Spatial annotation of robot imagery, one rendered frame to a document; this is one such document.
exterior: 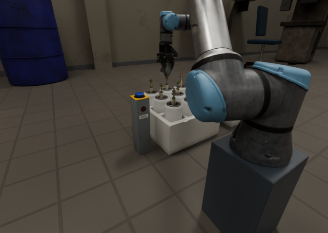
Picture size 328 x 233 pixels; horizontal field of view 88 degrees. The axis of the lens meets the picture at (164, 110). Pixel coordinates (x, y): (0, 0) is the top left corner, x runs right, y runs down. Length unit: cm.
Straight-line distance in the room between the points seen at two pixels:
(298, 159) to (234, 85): 29
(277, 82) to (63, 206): 79
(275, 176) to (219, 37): 33
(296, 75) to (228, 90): 14
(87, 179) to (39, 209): 18
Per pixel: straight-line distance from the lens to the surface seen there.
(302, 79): 44
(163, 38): 104
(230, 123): 126
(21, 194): 94
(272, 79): 42
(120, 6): 348
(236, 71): 38
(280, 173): 49
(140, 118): 82
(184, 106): 94
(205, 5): 47
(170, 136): 86
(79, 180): 89
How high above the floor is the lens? 59
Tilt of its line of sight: 25 degrees down
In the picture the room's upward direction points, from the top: 1 degrees clockwise
